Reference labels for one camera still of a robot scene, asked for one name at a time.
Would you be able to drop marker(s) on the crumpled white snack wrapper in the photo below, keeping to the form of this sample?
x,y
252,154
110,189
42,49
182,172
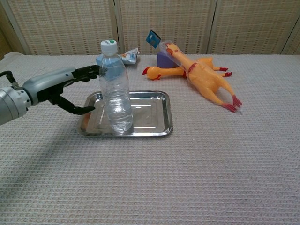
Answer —
x,y
131,57

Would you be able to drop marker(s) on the blue packaging header card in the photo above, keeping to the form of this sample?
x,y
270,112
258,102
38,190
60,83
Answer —
x,y
153,38

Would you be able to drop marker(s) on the purple foam cube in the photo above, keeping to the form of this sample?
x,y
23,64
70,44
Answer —
x,y
164,61

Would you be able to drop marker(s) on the small rubber chicken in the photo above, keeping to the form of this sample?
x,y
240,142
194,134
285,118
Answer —
x,y
154,72

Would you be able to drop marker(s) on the silver metal tray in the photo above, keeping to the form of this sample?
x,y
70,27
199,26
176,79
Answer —
x,y
150,112

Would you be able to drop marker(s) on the woven beige screen panel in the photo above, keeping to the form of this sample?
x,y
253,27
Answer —
x,y
182,18
58,23
253,23

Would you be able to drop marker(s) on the black grey left robot hand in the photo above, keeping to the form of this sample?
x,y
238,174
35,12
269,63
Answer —
x,y
47,82

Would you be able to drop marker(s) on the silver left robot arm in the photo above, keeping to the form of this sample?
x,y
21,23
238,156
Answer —
x,y
9,105

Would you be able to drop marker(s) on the large bagged rubber chicken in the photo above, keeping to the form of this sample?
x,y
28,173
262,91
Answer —
x,y
206,79

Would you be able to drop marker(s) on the clear plastic water bottle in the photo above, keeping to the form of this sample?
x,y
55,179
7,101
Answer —
x,y
116,93

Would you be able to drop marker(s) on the light blue foam cube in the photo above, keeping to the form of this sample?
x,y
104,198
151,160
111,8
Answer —
x,y
98,61

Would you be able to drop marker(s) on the white waffle tablecloth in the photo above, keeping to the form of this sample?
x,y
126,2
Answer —
x,y
150,175

